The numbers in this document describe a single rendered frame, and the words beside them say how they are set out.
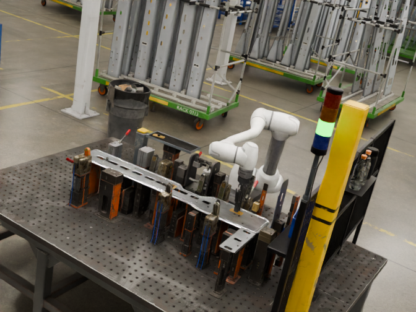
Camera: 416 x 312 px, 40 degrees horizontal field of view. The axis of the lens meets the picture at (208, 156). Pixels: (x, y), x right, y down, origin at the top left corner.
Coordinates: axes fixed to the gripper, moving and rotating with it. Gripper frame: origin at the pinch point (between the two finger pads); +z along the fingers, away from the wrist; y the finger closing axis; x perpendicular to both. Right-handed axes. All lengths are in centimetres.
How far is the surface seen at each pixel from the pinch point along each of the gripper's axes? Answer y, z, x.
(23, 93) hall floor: -265, 107, -442
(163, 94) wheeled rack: -365, 76, -283
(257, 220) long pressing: -4.4, 6.0, 13.1
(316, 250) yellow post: 53, -22, 64
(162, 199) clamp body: 22.0, 4.4, -40.3
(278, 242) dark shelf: 17.0, 3.0, 35.1
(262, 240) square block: 17.0, 5.5, 26.0
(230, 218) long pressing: 6.9, 6.1, -0.2
